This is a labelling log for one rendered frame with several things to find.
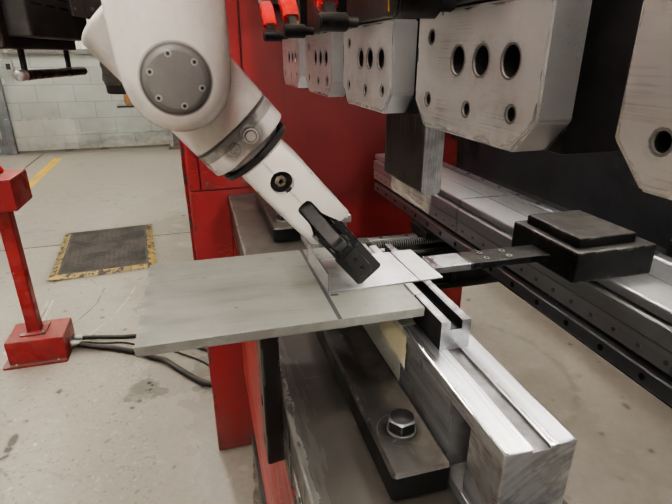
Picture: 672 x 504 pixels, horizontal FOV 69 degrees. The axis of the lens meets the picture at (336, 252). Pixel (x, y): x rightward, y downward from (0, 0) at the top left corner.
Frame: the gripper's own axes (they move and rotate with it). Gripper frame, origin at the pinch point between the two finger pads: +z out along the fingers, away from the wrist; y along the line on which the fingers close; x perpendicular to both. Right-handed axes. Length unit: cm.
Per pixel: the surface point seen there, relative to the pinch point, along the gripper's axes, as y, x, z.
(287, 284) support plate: -1.1, 7.1, -2.9
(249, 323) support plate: -8.2, 10.7, -6.0
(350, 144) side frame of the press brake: 84, -18, 19
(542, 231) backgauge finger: 0.8, -19.1, 16.2
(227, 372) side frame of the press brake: 84, 57, 46
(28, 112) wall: 700, 206, -108
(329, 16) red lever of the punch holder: 3.8, -14.2, -18.9
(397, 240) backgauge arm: 42, -8, 27
